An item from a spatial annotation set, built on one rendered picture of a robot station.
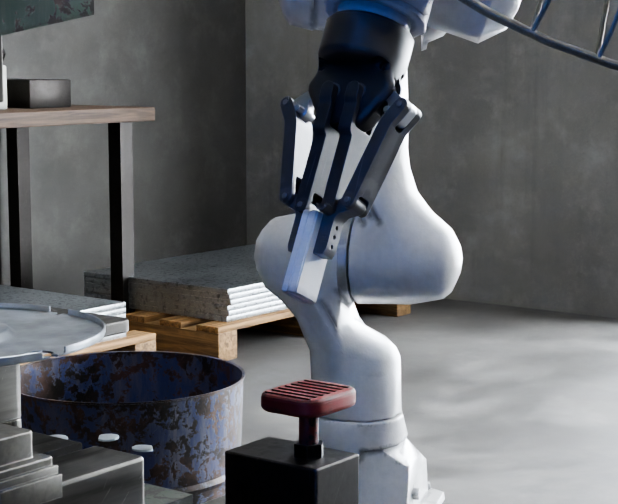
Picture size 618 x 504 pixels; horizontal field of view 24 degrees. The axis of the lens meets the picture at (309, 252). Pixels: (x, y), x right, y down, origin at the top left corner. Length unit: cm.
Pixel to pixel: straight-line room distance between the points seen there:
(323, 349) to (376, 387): 8
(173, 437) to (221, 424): 10
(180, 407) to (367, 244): 74
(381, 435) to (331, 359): 11
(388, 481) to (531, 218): 429
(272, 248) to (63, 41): 427
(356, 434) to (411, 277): 20
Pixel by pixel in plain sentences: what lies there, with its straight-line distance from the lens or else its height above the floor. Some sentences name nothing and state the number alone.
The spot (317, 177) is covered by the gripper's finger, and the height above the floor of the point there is 93.
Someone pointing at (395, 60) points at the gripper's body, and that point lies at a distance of 119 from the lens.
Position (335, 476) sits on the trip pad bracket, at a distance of 118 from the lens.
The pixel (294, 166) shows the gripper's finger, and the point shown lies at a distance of 119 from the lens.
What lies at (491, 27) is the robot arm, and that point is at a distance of 133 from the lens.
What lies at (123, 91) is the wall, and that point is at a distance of 623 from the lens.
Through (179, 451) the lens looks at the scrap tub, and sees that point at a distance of 240.
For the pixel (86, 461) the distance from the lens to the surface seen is 119.
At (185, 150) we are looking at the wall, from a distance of 652.
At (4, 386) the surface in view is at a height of 74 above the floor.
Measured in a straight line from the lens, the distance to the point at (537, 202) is 601.
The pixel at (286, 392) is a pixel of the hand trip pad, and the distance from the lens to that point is 117.
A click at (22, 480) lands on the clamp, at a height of 73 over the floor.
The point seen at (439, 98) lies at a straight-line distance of 622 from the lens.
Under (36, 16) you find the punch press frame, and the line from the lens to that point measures 113.
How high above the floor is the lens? 103
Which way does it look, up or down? 8 degrees down
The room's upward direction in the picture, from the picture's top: straight up
